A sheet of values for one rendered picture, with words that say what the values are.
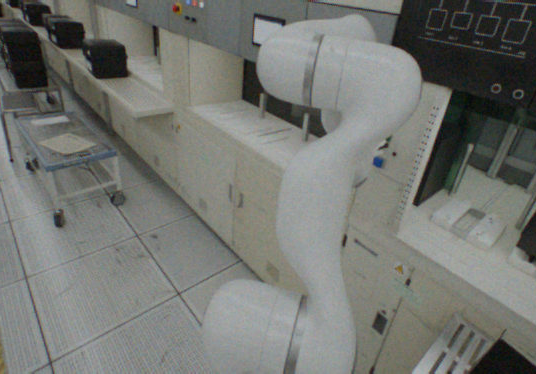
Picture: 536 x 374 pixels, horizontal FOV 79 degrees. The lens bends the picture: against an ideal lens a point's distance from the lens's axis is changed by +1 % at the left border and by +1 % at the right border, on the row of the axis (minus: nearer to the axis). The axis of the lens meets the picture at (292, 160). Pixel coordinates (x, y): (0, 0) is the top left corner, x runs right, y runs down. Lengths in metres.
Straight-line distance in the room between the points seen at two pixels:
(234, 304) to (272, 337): 0.07
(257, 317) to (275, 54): 0.36
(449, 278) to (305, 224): 0.82
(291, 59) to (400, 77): 0.14
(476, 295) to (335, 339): 0.77
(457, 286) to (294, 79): 0.93
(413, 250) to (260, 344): 0.81
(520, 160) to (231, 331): 1.66
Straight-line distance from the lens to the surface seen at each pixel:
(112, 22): 3.53
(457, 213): 1.42
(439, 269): 1.20
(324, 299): 0.46
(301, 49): 0.43
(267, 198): 1.66
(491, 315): 1.21
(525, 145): 1.91
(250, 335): 0.50
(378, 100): 0.42
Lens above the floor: 1.58
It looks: 27 degrees down
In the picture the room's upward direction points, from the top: 8 degrees clockwise
